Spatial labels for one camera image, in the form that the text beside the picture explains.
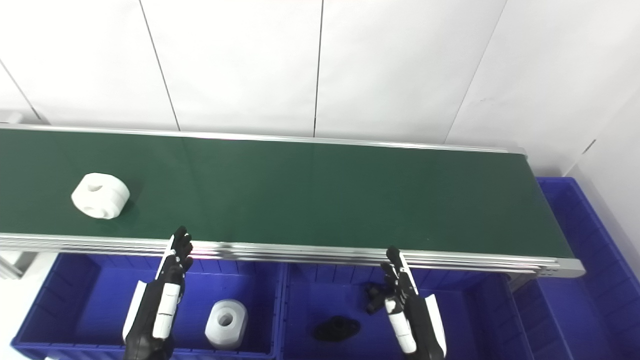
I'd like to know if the white cylindrical part with holes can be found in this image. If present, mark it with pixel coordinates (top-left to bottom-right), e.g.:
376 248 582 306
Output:
204 299 249 351
71 172 131 220

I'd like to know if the aluminium conveyor support leg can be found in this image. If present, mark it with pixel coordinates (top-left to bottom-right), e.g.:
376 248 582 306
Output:
0 250 38 280

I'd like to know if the black ring-shaped part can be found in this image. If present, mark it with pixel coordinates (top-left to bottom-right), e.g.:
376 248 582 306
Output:
313 316 362 343

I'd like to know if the small black part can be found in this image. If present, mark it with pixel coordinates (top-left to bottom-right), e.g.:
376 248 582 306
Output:
365 282 388 315

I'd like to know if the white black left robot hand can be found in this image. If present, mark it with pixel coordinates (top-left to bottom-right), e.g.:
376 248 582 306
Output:
122 226 195 360

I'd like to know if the blue plastic bin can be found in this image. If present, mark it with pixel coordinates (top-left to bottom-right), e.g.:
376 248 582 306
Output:
10 252 286 360
277 262 533 360
512 176 640 360

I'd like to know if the green conveyor belt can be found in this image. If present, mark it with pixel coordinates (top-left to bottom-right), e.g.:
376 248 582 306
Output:
0 129 576 260
0 124 586 279

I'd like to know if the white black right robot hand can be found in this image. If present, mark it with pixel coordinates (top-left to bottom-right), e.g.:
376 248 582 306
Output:
380 246 448 360

